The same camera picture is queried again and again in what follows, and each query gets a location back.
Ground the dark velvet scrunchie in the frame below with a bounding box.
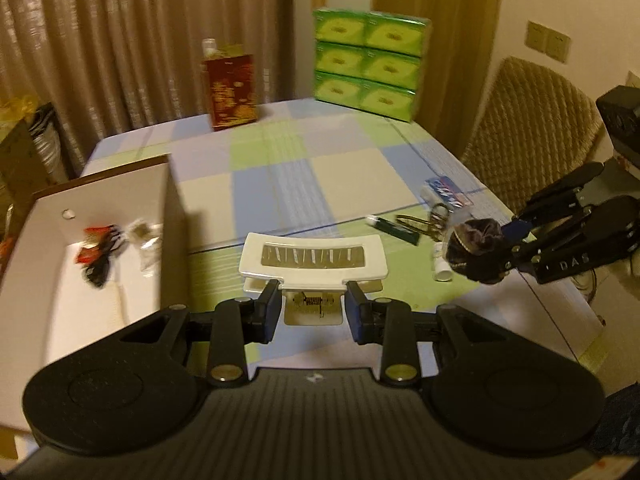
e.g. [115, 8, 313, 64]
[445, 217, 516, 286]

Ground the tortoiseshell hair claw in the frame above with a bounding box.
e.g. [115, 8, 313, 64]
[396, 202, 451, 242]

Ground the black cable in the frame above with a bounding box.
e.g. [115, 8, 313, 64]
[82, 225, 125, 289]

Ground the white plastic clip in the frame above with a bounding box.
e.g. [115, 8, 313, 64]
[239, 232, 390, 328]

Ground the checked tablecloth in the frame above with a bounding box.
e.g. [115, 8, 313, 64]
[80, 97, 606, 376]

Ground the wicker chair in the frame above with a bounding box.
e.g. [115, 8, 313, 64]
[460, 56, 606, 221]

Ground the red snack packet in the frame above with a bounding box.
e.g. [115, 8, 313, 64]
[75, 226, 116, 266]

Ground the stack of green tissue packs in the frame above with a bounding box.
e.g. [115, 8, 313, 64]
[312, 7, 432, 123]

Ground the yellow plastic bag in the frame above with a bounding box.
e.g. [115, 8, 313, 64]
[0, 94, 40, 122]

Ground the brown cardboard box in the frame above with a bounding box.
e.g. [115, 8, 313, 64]
[0, 155, 190, 433]

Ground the blue card packet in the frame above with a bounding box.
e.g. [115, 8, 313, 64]
[424, 176, 473, 210]

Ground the wooden door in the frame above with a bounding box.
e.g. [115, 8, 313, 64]
[372, 0, 503, 136]

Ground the striped bag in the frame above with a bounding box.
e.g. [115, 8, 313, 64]
[27, 102, 69, 182]

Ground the red gift bag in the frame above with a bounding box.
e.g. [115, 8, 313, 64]
[200, 39, 260, 132]

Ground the dark green tube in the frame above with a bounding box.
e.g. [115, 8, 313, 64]
[366, 214, 421, 246]

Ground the cotton swab pack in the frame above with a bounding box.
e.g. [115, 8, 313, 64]
[127, 219, 164, 277]

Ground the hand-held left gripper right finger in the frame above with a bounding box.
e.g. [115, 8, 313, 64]
[345, 280, 501, 387]

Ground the beige curtain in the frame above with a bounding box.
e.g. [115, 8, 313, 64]
[0, 0, 293, 181]

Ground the small white bottle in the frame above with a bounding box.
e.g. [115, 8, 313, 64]
[432, 241, 453, 281]

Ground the large cardboard box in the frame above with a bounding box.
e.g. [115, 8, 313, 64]
[0, 120, 51, 233]

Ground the wall socket plate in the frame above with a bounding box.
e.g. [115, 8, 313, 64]
[524, 20, 549, 54]
[545, 29, 571, 64]

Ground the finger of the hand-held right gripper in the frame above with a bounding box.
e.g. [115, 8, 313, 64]
[511, 161, 607, 237]
[504, 205, 598, 273]

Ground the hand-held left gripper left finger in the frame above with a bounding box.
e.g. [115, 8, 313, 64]
[117, 279, 282, 387]

